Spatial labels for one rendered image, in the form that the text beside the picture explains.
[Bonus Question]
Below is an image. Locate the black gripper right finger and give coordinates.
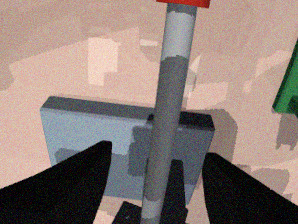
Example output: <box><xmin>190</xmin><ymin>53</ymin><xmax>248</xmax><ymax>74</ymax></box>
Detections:
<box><xmin>201</xmin><ymin>152</ymin><xmax>298</xmax><ymax>224</ymax></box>

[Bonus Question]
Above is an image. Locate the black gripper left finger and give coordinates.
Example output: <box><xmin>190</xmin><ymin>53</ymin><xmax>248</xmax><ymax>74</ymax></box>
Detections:
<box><xmin>0</xmin><ymin>140</ymin><xmax>112</xmax><ymax>224</ymax></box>

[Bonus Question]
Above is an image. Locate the grey tapered pin with dark red cap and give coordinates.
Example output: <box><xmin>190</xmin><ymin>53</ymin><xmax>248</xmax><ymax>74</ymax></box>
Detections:
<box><xmin>140</xmin><ymin>0</ymin><xmax>210</xmax><ymax>224</ymax></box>

